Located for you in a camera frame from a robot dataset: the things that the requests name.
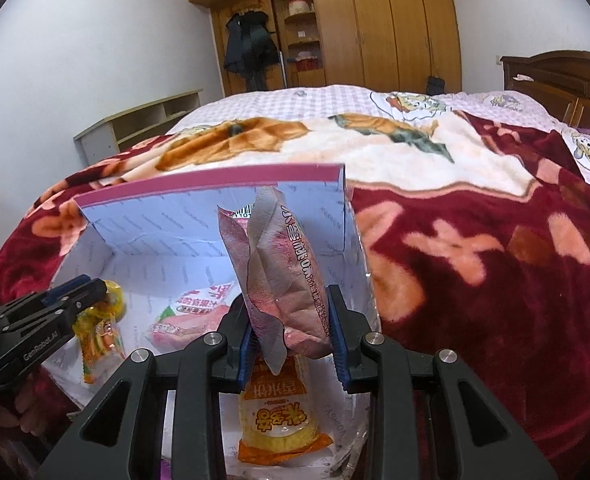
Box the wooden headboard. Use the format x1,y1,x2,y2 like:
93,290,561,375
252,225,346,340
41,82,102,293
500,50,590,128

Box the wooden wardrobe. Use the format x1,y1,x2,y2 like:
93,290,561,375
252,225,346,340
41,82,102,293
186,0,463,98

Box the purple checked bed sheet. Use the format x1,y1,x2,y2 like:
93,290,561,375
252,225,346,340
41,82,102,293
167,84,590,201

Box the clear packet orange snack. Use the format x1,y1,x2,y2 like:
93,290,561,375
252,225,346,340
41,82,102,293
72,280,128,386

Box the person's left hand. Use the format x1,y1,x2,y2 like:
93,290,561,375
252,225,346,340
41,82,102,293
0,394,43,437

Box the orange rice cracker packet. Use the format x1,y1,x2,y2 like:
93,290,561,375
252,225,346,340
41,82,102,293
236,355,335,467

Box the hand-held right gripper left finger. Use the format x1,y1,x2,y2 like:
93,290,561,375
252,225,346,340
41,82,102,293
35,295,258,480

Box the low open shelf unit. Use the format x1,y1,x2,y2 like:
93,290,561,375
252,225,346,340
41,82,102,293
73,89,203,166

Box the red floral blanket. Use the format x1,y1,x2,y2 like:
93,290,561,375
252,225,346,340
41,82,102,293
0,110,590,480

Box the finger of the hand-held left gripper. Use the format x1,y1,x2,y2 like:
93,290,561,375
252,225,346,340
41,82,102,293
40,280,108,328
42,275,91,306

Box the black hanging jacket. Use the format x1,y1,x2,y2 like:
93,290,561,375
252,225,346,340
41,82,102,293
224,12,253,78

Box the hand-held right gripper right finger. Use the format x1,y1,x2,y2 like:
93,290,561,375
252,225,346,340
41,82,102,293
325,284,558,480

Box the dark green hanging jacket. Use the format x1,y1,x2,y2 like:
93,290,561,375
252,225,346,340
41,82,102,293
245,10,279,91

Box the white pink snack packet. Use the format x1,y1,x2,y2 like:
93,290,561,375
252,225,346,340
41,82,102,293
146,281,241,356

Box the pink cardboard box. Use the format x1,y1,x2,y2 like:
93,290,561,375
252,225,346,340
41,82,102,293
74,162,382,480

